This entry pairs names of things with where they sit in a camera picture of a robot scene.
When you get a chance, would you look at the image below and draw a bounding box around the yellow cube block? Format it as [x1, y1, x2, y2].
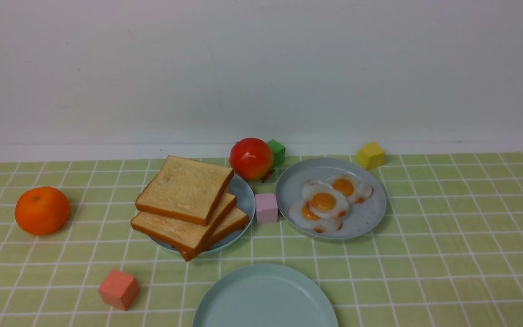
[356, 142, 386, 170]

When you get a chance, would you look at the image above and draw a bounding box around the fried egg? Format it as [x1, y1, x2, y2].
[326, 175, 374, 204]
[302, 180, 350, 219]
[288, 201, 343, 233]

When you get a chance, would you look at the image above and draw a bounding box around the toast slice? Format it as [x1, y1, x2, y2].
[131, 193, 237, 255]
[179, 206, 250, 262]
[135, 155, 234, 226]

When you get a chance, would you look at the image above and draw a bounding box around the orange mandarin fruit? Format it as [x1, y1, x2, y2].
[15, 187, 71, 236]

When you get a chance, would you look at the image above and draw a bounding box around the blue plate under bread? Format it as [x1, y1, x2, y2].
[149, 174, 256, 255]

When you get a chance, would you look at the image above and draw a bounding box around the empty light blue front plate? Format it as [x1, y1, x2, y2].
[192, 263, 339, 327]

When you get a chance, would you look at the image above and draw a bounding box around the pink cube block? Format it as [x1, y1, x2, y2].
[255, 193, 279, 225]

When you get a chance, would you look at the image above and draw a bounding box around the red tomato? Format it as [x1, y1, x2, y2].
[229, 138, 274, 181]

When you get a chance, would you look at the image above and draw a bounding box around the blue plate under eggs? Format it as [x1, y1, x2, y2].
[275, 158, 386, 240]

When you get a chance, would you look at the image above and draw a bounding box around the green cube block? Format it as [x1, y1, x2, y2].
[267, 139, 286, 167]

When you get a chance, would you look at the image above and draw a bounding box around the salmon red cube block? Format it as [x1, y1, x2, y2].
[98, 269, 140, 311]

